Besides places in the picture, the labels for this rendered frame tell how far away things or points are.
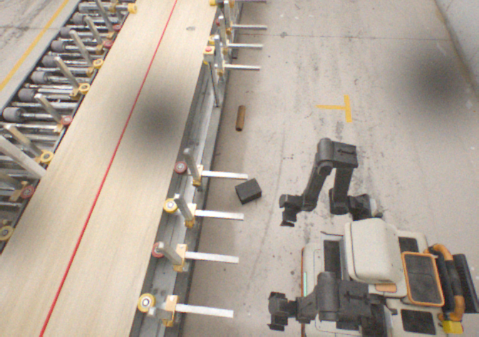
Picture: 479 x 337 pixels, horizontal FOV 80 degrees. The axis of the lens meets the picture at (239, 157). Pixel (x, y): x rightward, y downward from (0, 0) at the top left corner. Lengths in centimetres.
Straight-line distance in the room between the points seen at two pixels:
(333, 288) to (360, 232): 41
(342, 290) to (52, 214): 162
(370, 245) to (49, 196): 173
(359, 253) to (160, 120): 149
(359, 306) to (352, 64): 331
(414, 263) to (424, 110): 222
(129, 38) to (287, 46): 203
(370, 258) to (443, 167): 223
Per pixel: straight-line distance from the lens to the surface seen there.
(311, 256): 222
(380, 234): 115
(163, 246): 133
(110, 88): 241
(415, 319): 177
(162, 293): 186
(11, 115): 275
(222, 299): 243
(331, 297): 81
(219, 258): 161
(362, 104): 344
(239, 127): 295
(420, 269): 172
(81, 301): 173
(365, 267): 114
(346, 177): 108
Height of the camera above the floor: 241
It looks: 58 degrees down
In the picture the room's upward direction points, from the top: 5 degrees counter-clockwise
